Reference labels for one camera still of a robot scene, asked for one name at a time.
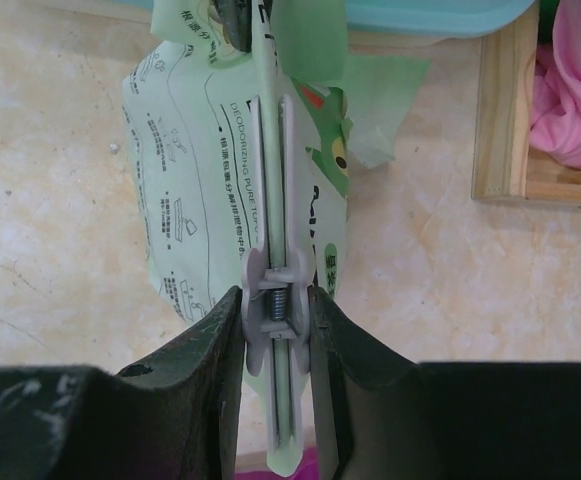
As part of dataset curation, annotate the grey plastic bag clip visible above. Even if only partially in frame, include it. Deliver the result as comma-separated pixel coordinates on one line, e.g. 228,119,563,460
241,95,313,474

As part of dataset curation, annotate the teal plastic litter box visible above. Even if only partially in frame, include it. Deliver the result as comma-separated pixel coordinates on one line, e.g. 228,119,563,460
345,0,533,38

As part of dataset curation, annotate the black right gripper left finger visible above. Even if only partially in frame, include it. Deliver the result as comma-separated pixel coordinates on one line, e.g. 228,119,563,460
0,288,244,479

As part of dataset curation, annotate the wooden clothes rack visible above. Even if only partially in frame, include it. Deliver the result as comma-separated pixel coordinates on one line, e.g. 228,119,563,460
471,2,581,209

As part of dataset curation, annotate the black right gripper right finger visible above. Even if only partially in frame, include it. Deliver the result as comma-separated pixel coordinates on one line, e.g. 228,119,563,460
309,288,581,479

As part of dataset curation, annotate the green cat litter bag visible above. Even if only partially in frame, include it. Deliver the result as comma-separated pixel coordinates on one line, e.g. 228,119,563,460
121,0,432,477

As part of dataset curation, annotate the magenta litter scoop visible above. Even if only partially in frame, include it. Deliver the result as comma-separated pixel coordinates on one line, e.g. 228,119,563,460
234,445,344,480

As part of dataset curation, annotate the pink t-shirt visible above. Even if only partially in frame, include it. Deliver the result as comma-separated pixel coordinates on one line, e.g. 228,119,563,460
530,0,581,170

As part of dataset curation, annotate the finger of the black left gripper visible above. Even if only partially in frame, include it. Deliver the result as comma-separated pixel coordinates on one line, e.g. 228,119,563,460
212,0,252,52

